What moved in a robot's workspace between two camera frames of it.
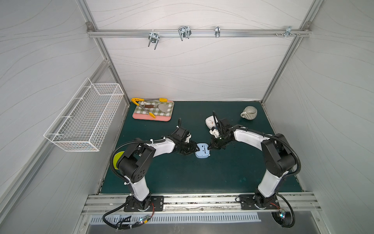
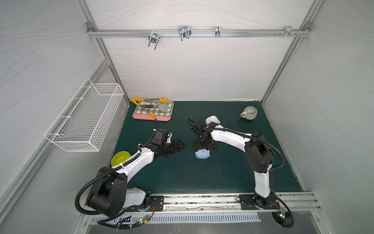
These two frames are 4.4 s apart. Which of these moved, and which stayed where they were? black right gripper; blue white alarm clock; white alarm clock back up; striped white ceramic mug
Moved: black right gripper
Stayed: striped white ceramic mug; white alarm clock back up; blue white alarm clock
